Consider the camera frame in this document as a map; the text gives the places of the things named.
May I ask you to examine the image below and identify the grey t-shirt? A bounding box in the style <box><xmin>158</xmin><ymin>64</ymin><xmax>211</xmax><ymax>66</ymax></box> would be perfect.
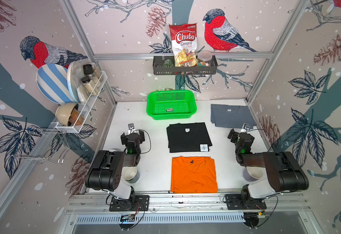
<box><xmin>210</xmin><ymin>104</ymin><xmax>257</xmax><ymax>129</ymax></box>

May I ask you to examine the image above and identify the green plastic basket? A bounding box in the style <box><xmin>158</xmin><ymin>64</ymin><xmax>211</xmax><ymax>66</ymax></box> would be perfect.
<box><xmin>146</xmin><ymin>90</ymin><xmax>197</xmax><ymax>120</ymax></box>

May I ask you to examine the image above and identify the black t-shirt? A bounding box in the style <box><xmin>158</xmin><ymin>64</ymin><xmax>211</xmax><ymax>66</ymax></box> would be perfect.
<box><xmin>167</xmin><ymin>122</ymin><xmax>212</xmax><ymax>153</ymax></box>

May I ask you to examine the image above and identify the orange t-shirt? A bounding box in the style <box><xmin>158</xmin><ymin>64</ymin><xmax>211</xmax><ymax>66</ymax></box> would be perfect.
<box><xmin>170</xmin><ymin>156</ymin><xmax>218</xmax><ymax>194</ymax></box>

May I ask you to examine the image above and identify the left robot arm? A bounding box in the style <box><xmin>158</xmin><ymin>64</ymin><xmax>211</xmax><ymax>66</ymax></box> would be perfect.
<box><xmin>85</xmin><ymin>130</ymin><xmax>145</xmax><ymax>201</ymax></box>

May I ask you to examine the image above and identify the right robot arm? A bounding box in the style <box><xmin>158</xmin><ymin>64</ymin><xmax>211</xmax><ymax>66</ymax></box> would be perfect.
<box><xmin>228</xmin><ymin>129</ymin><xmax>309</xmax><ymax>201</ymax></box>

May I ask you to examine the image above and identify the left cream mug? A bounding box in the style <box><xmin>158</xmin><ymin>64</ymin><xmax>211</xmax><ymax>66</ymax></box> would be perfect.
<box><xmin>121</xmin><ymin>166</ymin><xmax>140</xmax><ymax>184</ymax></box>

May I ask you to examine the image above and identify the right lilac mug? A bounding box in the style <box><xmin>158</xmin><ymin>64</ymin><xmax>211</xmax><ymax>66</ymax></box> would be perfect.
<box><xmin>243</xmin><ymin>167</ymin><xmax>265</xmax><ymax>182</ymax></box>

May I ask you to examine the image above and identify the brown packet in rack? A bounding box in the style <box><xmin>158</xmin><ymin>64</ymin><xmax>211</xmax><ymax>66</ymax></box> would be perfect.
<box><xmin>68</xmin><ymin>108</ymin><xmax>84</xmax><ymax>126</ymax></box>

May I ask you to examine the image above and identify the beige bowl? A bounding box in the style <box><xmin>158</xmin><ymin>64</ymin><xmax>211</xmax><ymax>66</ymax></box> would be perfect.
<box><xmin>55</xmin><ymin>102</ymin><xmax>78</xmax><ymax>126</ymax></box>

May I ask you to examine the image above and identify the spice jar black lid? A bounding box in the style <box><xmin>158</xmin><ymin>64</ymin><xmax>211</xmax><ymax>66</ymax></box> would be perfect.
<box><xmin>83</xmin><ymin>64</ymin><xmax>95</xmax><ymax>78</ymax></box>

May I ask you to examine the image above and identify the green glass jar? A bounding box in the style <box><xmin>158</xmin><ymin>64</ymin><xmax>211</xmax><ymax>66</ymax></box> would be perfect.
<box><xmin>162</xmin><ymin>59</ymin><xmax>174</xmax><ymax>68</ymax></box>

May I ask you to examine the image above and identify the white plate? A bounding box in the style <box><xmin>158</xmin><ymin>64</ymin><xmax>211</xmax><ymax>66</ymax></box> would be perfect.
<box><xmin>67</xmin><ymin>59</ymin><xmax>87</xmax><ymax>103</ymax></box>

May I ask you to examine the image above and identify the clear jar with lid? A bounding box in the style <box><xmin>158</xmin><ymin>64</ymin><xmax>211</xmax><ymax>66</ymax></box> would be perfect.
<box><xmin>197</xmin><ymin>51</ymin><xmax>213</xmax><ymax>66</ymax></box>

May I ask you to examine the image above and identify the blue striped plate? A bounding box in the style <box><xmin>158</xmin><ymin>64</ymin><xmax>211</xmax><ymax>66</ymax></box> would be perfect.
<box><xmin>36</xmin><ymin>64</ymin><xmax>74</xmax><ymax>105</ymax></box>

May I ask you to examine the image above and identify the Chuba cassava chips bag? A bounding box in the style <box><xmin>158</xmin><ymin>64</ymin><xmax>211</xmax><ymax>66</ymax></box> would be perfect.
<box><xmin>169</xmin><ymin>23</ymin><xmax>197</xmax><ymax>67</ymax></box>

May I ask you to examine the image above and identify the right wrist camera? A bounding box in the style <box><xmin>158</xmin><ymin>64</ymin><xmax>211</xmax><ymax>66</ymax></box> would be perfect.
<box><xmin>242</xmin><ymin>123</ymin><xmax>251</xmax><ymax>131</ymax></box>

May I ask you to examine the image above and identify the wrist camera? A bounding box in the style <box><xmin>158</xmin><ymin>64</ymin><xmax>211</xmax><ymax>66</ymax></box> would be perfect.
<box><xmin>242</xmin><ymin>123</ymin><xmax>251</xmax><ymax>131</ymax></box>
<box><xmin>128</xmin><ymin>123</ymin><xmax>135</xmax><ymax>133</ymax></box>

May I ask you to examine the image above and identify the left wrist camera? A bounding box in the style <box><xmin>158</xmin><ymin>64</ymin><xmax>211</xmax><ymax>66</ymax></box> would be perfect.
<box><xmin>128</xmin><ymin>123</ymin><xmax>135</xmax><ymax>133</ymax></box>

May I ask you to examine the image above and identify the white wire rack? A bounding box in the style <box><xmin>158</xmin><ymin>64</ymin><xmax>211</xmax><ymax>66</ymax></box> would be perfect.
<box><xmin>52</xmin><ymin>86</ymin><xmax>103</xmax><ymax>134</ymax></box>

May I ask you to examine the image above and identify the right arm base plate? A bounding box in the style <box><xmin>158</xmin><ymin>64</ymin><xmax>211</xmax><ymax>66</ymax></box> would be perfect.
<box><xmin>223</xmin><ymin>194</ymin><xmax>267</xmax><ymax>211</ymax></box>

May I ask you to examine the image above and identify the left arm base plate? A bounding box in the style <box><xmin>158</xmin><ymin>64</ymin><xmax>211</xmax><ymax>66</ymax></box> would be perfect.
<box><xmin>107</xmin><ymin>195</ymin><xmax>150</xmax><ymax>212</ymax></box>

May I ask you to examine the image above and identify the black wall shelf basket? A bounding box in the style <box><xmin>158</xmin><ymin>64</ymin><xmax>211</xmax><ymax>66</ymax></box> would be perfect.
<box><xmin>152</xmin><ymin>55</ymin><xmax>218</xmax><ymax>75</ymax></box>

